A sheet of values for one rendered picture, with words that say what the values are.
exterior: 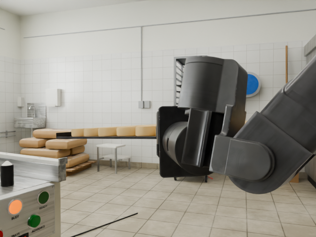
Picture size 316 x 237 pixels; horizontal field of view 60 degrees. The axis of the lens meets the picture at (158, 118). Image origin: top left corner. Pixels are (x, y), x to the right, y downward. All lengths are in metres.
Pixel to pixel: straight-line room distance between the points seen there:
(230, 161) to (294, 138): 0.06
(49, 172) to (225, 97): 0.66
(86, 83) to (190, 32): 2.18
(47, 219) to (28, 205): 0.08
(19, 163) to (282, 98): 0.83
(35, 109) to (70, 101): 0.84
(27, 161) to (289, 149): 0.79
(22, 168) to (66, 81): 4.86
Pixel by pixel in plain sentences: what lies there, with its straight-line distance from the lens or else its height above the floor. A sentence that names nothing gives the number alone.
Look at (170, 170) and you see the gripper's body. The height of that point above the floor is 0.96.
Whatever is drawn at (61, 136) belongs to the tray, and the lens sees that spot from 0.76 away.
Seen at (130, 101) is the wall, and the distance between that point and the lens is 5.04.
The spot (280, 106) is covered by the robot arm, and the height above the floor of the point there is 1.05.
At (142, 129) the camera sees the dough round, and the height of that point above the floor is 1.01.
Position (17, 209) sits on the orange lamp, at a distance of 0.77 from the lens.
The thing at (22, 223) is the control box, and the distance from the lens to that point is 0.80.
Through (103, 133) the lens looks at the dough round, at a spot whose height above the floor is 0.99.
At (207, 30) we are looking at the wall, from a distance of 4.86.
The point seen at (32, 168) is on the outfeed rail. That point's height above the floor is 0.87.
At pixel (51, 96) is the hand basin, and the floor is 1.32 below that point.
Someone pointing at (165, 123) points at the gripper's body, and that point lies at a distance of 0.39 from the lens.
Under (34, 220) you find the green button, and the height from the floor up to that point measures 0.77.
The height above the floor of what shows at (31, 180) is 0.84.
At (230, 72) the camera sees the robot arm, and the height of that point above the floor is 1.08.
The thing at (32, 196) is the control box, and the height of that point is 0.82.
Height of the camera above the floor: 1.04
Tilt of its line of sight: 2 degrees down
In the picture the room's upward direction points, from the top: straight up
